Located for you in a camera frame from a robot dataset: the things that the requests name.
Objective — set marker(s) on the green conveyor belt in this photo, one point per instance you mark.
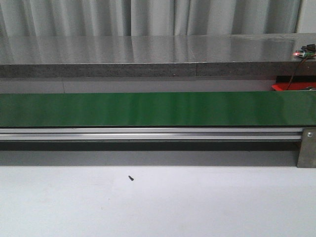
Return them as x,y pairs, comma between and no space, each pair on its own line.
252,108

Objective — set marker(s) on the grey stone counter slab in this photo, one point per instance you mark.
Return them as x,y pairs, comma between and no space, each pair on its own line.
154,56

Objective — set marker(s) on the red plastic tray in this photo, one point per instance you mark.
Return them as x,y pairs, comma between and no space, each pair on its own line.
305,86

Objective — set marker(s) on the small green circuit board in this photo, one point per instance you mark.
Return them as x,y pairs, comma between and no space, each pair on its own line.
306,51

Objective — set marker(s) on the grey pleated curtain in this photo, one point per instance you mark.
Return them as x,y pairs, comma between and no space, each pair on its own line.
146,17

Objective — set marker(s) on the aluminium conveyor side rail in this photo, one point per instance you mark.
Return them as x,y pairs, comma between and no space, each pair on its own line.
146,133

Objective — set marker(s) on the steel conveyor support bracket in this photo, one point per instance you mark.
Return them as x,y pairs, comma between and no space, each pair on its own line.
307,154

